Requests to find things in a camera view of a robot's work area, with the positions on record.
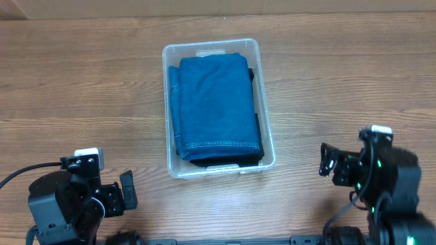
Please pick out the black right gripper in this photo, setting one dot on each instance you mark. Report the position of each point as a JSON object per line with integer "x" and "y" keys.
{"x": 345, "y": 161}

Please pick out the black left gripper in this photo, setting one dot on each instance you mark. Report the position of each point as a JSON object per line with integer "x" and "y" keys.
{"x": 112, "y": 193}

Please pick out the black cloth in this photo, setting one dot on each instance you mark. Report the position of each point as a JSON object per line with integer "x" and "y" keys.
{"x": 238, "y": 160}

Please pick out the teal blue towel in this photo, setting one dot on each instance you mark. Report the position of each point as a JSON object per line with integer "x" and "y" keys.
{"x": 217, "y": 61}

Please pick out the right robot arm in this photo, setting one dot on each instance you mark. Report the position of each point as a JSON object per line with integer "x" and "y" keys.
{"x": 385, "y": 179}

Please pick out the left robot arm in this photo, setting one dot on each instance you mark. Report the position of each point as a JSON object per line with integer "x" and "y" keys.
{"x": 69, "y": 205}

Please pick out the clear plastic container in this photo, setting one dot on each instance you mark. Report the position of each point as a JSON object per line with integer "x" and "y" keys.
{"x": 247, "y": 47}

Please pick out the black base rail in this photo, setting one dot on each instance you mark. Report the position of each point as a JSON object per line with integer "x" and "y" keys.
{"x": 134, "y": 238}

